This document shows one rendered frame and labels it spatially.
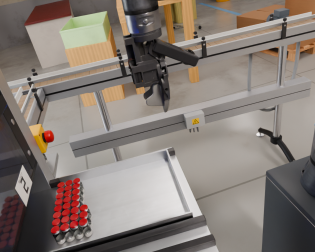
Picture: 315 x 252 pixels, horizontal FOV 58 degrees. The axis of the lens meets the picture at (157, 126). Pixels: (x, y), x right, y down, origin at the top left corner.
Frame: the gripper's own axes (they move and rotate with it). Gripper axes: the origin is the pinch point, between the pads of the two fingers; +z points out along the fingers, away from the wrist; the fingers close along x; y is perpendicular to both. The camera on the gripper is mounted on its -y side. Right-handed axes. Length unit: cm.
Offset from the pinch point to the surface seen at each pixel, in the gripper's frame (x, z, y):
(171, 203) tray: 12.8, 21.3, 5.4
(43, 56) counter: -438, 90, 124
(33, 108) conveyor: -57, 16, 51
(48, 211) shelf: 2.9, 21.5, 38.8
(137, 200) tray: 8.5, 21.3, 13.8
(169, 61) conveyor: -82, 18, -19
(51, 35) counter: -440, 60, 100
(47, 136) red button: -16.3, 9.0, 36.6
